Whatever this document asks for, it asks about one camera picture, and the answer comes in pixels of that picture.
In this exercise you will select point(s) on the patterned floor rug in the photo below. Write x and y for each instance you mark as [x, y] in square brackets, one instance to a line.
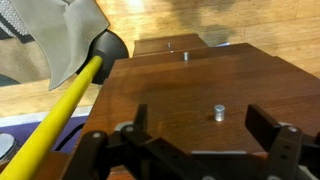
[20, 56]

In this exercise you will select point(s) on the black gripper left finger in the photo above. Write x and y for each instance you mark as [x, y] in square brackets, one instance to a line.
[144, 158]

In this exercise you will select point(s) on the grey cloth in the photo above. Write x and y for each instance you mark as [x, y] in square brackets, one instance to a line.
[64, 30]

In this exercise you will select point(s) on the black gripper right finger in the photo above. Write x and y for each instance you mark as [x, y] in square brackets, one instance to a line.
[287, 146]

